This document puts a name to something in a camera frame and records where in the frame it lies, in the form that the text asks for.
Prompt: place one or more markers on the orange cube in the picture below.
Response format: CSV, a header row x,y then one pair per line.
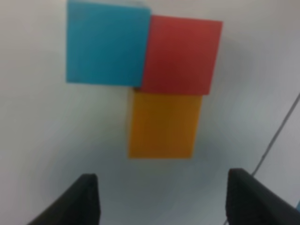
x,y
162,126

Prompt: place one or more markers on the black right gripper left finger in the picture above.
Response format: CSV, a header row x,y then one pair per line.
x,y
78,205

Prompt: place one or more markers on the blue cube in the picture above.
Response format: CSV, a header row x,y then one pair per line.
x,y
106,42

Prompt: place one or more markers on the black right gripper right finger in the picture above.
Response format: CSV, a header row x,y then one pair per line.
x,y
249,202

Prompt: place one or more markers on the red cube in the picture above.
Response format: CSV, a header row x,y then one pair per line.
x,y
181,55

